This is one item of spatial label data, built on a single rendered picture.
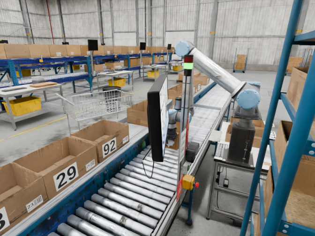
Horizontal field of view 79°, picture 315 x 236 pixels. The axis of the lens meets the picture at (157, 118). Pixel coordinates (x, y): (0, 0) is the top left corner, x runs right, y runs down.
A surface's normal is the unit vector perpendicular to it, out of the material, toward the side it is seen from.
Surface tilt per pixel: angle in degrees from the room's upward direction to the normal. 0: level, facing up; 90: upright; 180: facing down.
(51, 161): 89
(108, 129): 89
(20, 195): 90
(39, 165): 89
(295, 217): 0
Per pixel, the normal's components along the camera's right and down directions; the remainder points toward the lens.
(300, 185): -0.46, 0.33
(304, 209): 0.01, -0.94
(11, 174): 0.89, 0.16
